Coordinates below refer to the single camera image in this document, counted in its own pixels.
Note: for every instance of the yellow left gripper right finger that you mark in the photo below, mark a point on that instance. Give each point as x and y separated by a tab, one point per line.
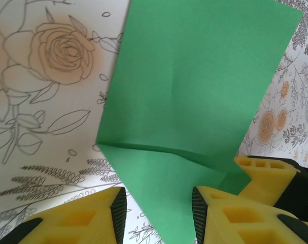
245	221

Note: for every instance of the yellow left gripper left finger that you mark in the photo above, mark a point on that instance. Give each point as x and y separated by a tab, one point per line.
88	218

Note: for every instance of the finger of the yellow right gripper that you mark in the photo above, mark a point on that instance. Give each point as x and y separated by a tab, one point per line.
268	183

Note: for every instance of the green paper sheet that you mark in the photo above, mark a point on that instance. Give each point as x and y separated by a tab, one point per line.
189	89

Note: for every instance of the floral patterned table cover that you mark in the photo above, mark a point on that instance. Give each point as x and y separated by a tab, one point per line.
29	127

